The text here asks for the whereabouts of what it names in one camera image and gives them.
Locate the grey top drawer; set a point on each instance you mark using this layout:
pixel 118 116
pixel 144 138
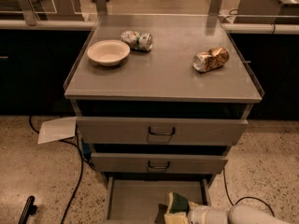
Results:
pixel 160 131

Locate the crushed green white can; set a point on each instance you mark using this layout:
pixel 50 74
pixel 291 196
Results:
pixel 138 40

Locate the grey middle drawer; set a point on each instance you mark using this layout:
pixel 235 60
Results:
pixel 158 163

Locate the crushed gold can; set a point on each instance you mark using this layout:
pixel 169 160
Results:
pixel 209 60

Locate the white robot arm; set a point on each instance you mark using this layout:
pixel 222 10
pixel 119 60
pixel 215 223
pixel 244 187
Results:
pixel 238 214

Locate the green yellow sponge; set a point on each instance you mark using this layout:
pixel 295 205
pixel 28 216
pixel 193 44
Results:
pixel 177 204

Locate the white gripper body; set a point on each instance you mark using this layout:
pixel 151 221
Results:
pixel 196 216

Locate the grey open bottom drawer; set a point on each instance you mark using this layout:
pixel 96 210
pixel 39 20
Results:
pixel 132 200

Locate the grey drawer cabinet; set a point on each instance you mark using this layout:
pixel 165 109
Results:
pixel 162 83

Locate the white bowl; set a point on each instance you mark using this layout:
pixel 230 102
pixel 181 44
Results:
pixel 108 52

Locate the black handle bottom left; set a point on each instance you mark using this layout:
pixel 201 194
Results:
pixel 28 210

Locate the white paper sheet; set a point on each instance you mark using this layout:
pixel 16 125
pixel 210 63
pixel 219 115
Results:
pixel 57 129

